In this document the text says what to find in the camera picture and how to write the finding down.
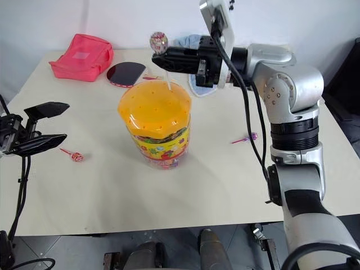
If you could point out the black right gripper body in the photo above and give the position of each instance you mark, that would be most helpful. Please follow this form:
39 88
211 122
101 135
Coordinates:
208 47

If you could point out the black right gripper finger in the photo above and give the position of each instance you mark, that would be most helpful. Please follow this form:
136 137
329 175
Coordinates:
184 52
182 66

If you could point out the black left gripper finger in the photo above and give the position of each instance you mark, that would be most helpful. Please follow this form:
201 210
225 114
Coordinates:
39 142
47 109

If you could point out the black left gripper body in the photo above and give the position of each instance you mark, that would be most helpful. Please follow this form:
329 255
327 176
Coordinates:
9 132

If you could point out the pink swirl lollipop white stick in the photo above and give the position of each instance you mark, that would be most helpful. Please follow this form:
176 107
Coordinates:
158 41

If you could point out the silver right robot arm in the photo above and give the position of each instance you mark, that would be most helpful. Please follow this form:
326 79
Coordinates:
295 81

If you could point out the orange perforated jar lid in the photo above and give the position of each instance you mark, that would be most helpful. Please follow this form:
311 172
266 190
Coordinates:
153 109

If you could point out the clear jar with colourful label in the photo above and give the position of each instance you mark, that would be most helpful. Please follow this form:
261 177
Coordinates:
161 153

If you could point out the light blue cloth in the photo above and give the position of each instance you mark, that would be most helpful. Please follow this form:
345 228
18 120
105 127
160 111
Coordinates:
189 40

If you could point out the white cloth with blue trim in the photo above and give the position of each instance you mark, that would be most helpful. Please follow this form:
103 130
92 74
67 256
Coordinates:
201 91

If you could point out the thin pink stick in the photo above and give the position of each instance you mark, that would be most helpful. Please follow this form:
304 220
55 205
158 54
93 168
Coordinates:
151 77

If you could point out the red swirl lollipop pink stick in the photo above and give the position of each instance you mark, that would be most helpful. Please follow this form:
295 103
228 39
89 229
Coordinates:
76 157

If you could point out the black red table tennis paddle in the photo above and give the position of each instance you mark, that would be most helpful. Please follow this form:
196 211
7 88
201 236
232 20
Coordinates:
125 73

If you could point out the pink fabric bag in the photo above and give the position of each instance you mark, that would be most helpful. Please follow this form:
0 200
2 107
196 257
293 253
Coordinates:
81 57

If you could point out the purple lollipop pink stick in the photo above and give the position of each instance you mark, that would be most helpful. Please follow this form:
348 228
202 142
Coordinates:
253 136

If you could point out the dark rounded shape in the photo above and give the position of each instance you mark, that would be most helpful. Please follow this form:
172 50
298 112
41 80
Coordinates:
146 256
213 250

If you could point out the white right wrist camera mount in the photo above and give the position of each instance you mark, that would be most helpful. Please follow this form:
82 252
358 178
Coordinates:
227 33

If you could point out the metal table bracket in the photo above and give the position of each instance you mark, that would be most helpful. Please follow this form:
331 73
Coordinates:
112 261
265 244

